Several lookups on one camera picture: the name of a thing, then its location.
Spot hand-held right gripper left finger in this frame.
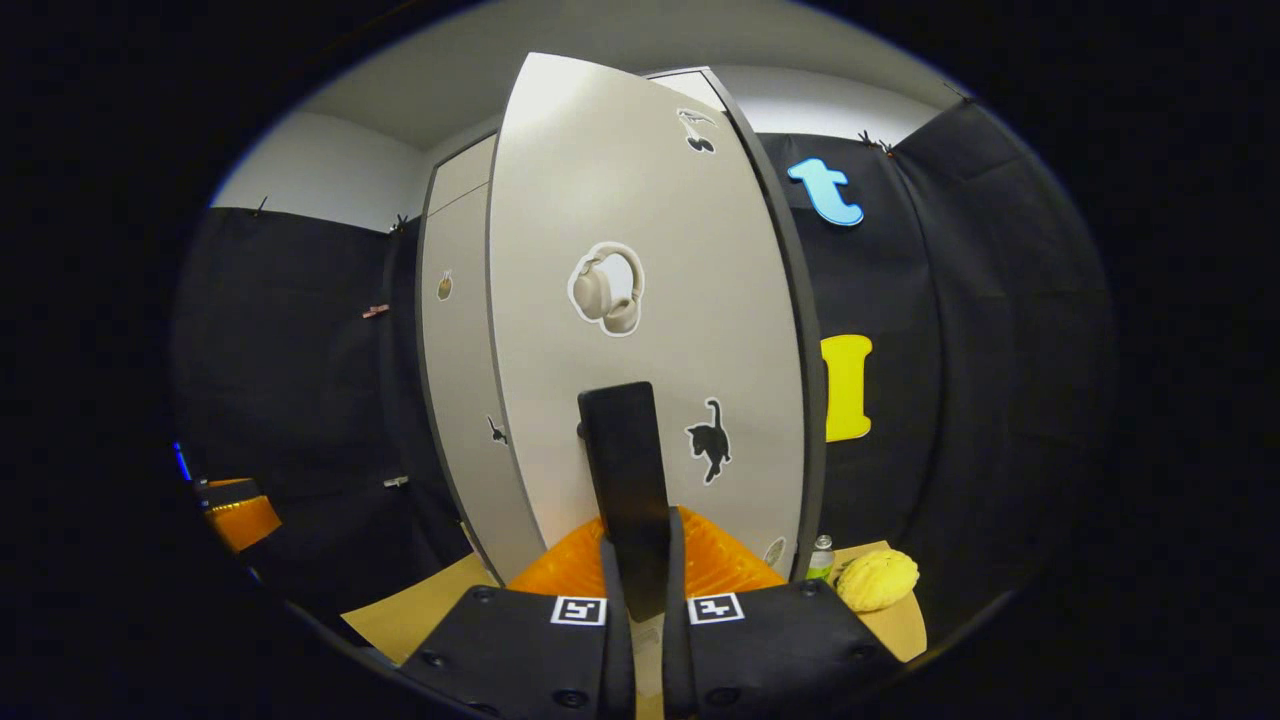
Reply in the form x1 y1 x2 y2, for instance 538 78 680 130
398 516 638 720

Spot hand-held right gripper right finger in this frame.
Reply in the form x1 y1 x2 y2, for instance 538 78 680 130
662 505 908 720

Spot white cabinet door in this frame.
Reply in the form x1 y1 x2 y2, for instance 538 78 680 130
487 52 807 623
420 185 546 586

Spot white double-door shoe cabinet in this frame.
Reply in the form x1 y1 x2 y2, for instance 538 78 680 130
415 65 831 591

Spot yellow fluffy cloth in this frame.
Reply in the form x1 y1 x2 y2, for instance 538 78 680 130
834 548 921 613

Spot black backdrop cloth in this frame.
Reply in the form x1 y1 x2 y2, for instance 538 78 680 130
170 100 1116 641

